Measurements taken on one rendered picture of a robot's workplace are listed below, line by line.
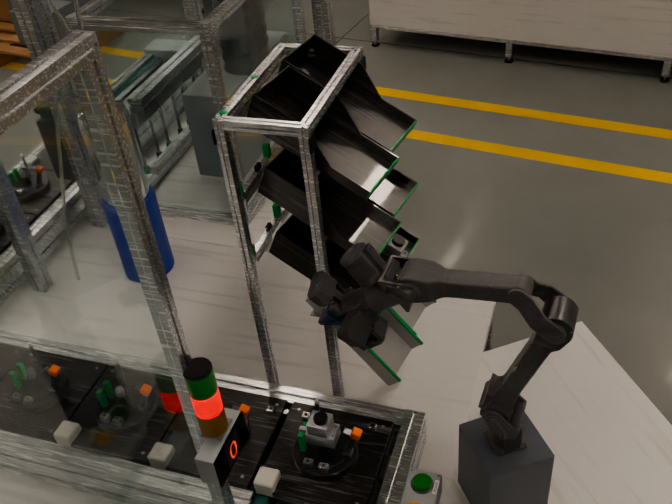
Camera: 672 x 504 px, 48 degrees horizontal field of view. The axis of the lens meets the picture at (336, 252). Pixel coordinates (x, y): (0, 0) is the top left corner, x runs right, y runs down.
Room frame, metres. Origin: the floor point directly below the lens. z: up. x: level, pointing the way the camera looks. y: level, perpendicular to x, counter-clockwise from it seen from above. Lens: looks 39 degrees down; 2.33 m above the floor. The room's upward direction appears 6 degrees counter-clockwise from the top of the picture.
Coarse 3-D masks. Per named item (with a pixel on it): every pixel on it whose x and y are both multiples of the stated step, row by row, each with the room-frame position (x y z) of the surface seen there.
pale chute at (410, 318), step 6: (396, 306) 1.38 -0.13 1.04; (414, 306) 1.40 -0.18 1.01; (420, 306) 1.41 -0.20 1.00; (426, 306) 1.41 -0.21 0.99; (396, 312) 1.32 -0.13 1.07; (402, 312) 1.37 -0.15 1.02; (408, 312) 1.38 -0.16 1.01; (414, 312) 1.39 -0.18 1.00; (420, 312) 1.39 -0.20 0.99; (402, 318) 1.36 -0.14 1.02; (408, 318) 1.36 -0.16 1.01; (414, 318) 1.37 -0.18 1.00; (408, 324) 1.35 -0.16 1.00; (414, 324) 1.36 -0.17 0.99
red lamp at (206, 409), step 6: (216, 396) 0.87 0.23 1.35; (192, 402) 0.87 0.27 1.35; (198, 402) 0.86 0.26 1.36; (204, 402) 0.86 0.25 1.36; (210, 402) 0.86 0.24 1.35; (216, 402) 0.87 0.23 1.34; (198, 408) 0.86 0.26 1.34; (204, 408) 0.86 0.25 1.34; (210, 408) 0.86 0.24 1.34; (216, 408) 0.87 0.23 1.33; (222, 408) 0.88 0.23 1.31; (198, 414) 0.86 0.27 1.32; (204, 414) 0.86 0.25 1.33; (210, 414) 0.86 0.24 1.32; (216, 414) 0.86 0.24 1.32
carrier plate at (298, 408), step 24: (312, 408) 1.14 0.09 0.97; (288, 432) 1.08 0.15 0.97; (384, 432) 1.05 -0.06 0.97; (288, 456) 1.02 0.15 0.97; (360, 456) 1.00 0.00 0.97; (384, 456) 1.00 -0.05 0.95; (288, 480) 0.96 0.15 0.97; (312, 480) 0.95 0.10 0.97; (336, 480) 0.95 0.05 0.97; (360, 480) 0.94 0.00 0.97
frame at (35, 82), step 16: (80, 32) 0.91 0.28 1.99; (64, 48) 0.86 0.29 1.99; (80, 48) 0.87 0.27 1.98; (96, 48) 0.90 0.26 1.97; (32, 64) 0.83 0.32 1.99; (48, 64) 0.82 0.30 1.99; (64, 64) 0.84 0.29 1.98; (80, 64) 0.87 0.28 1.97; (16, 80) 0.79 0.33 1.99; (32, 80) 0.79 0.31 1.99; (48, 80) 0.82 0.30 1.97; (64, 80) 0.83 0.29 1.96; (0, 96) 0.75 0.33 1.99; (16, 96) 0.76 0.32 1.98; (32, 96) 0.78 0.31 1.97; (48, 96) 0.80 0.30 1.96; (0, 112) 0.73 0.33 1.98; (16, 112) 0.75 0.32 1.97; (0, 128) 0.73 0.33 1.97
